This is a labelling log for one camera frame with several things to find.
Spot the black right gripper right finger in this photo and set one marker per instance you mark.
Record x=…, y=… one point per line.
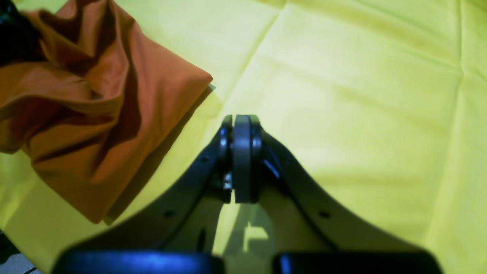
x=314, y=233

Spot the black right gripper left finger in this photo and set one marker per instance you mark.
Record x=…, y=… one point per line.
x=174, y=234

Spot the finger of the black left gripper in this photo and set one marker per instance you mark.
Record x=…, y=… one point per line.
x=19, y=40

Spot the salmon pink T-shirt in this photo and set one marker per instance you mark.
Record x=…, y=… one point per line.
x=102, y=100

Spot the yellow table cloth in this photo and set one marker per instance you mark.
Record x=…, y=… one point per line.
x=382, y=101

